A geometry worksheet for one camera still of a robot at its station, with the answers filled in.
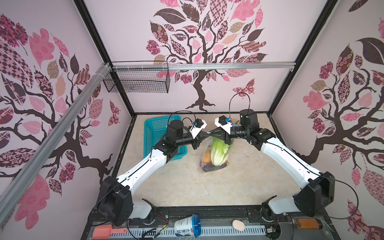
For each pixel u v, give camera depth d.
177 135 0.60
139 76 0.95
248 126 0.58
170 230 0.70
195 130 0.63
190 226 0.64
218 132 0.67
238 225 0.71
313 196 0.47
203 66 0.95
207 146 0.84
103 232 0.68
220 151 0.79
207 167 0.82
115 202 0.40
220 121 0.60
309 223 0.69
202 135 0.68
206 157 0.83
